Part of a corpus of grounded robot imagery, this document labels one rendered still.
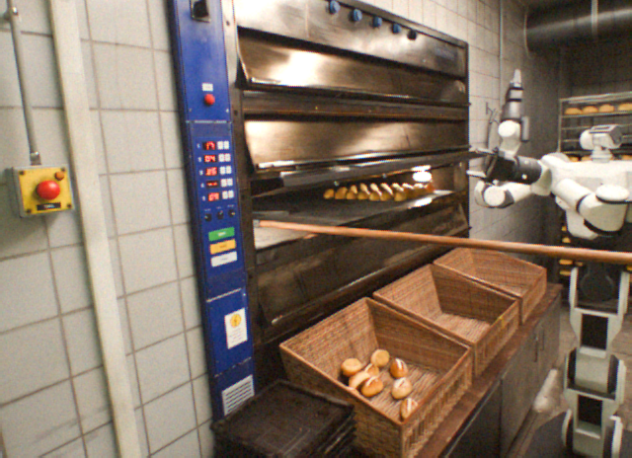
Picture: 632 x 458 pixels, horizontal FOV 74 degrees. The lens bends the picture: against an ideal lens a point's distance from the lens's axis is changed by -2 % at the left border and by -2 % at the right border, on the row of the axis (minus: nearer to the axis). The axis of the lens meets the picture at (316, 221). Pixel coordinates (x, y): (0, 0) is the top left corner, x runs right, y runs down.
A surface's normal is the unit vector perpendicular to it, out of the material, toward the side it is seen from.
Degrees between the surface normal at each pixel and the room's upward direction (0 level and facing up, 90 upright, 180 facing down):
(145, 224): 90
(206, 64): 90
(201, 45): 90
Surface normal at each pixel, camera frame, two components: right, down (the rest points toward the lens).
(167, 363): 0.76, 0.07
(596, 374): -0.63, 0.10
